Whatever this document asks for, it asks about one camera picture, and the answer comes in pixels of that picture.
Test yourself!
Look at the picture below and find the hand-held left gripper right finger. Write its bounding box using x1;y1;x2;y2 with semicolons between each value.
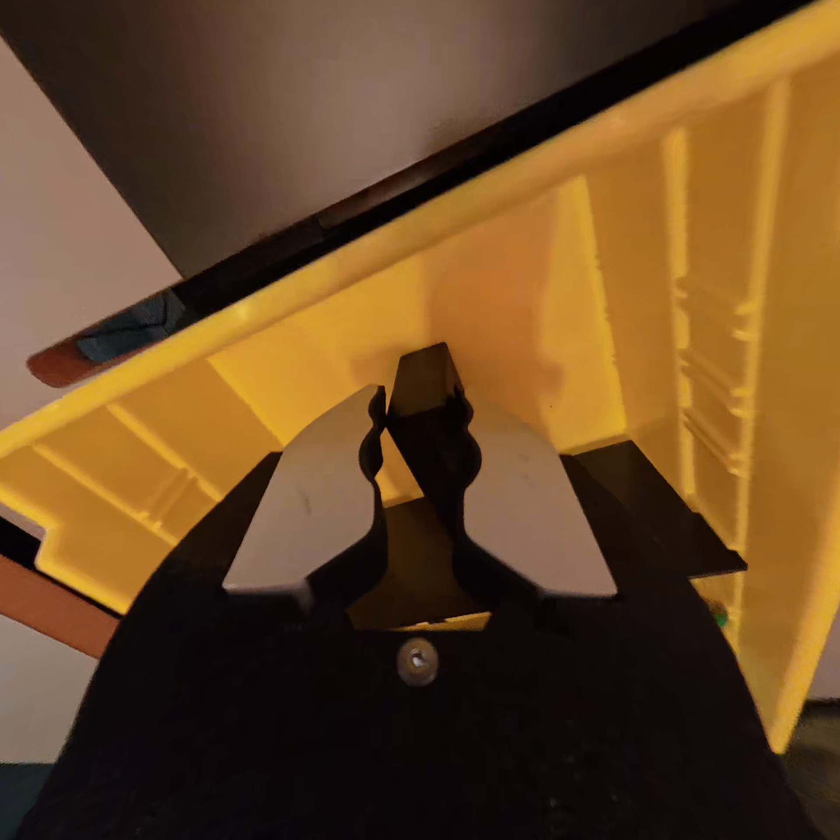
451;387;619;614

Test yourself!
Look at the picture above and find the black ethernet port block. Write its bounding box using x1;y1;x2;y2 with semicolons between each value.
386;341;475;526

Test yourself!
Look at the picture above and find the yellow plastic bin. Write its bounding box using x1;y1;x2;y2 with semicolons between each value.
0;0;840;756

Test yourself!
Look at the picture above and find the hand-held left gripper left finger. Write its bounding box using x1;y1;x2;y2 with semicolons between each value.
222;384;389;614

